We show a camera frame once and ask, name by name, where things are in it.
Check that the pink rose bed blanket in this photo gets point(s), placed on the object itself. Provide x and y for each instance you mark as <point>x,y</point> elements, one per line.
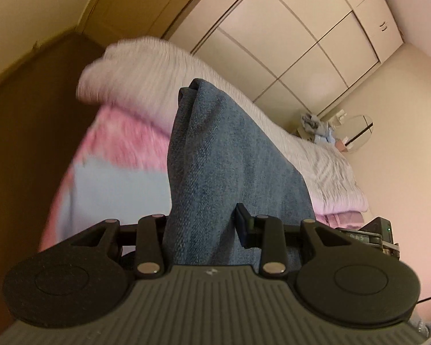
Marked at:
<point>115,137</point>

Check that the blue denim jeans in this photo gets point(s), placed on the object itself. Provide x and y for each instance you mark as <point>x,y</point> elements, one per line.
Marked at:
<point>219,157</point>

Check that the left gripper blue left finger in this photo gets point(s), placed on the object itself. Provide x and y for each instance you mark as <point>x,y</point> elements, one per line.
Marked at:
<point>150,259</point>

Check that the brown wooden door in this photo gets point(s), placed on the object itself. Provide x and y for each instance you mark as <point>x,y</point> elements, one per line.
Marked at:
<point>107,21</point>

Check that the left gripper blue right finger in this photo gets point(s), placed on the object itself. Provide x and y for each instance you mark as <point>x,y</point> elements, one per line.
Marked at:
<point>267,234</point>

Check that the mauve pillow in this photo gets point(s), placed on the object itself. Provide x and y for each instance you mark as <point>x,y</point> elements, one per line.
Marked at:
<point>347,220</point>

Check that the oval mirror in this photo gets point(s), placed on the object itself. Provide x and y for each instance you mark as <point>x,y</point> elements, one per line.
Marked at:
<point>355,132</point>

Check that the grey striped quilt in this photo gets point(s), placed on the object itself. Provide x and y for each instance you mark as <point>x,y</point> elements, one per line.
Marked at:
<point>144,76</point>

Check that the blue soft toy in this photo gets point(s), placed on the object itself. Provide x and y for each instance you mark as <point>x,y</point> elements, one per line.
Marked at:
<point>314,130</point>

